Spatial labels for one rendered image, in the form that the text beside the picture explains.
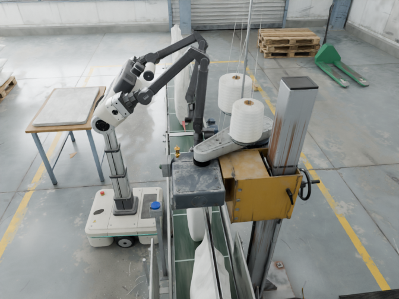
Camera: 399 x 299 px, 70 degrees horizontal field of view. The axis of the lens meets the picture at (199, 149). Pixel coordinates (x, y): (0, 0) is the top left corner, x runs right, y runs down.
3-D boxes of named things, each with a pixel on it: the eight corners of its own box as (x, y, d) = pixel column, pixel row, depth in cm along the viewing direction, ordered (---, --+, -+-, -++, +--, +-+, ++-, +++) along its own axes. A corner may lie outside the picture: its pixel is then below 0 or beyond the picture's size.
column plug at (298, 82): (280, 78, 122) (281, 76, 122) (307, 77, 123) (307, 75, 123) (290, 90, 113) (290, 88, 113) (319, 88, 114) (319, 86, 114)
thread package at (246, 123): (226, 127, 133) (228, 94, 123) (256, 125, 134) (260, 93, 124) (233, 146, 121) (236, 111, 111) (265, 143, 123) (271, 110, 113)
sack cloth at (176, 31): (171, 67, 496) (169, 24, 453) (183, 67, 498) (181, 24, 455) (173, 78, 459) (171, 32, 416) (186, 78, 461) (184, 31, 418)
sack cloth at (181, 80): (175, 107, 383) (172, 53, 340) (191, 107, 384) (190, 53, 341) (175, 126, 346) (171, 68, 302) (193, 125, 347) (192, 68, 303)
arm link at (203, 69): (199, 53, 155) (199, 57, 145) (209, 54, 155) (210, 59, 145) (192, 124, 176) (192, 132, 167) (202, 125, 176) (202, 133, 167)
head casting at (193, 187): (173, 190, 164) (169, 149, 146) (215, 187, 166) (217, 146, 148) (174, 234, 141) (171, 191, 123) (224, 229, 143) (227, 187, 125)
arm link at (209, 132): (195, 118, 174) (194, 124, 166) (213, 118, 173) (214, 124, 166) (195, 136, 180) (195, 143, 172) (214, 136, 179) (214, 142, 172)
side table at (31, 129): (70, 138, 391) (53, 88, 346) (116, 136, 396) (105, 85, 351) (48, 187, 316) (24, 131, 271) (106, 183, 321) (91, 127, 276)
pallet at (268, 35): (257, 34, 689) (257, 28, 681) (306, 33, 692) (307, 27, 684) (264, 45, 624) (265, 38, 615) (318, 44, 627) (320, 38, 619)
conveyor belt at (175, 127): (167, 69, 514) (167, 64, 508) (189, 68, 517) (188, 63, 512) (170, 139, 339) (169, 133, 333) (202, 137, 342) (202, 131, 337)
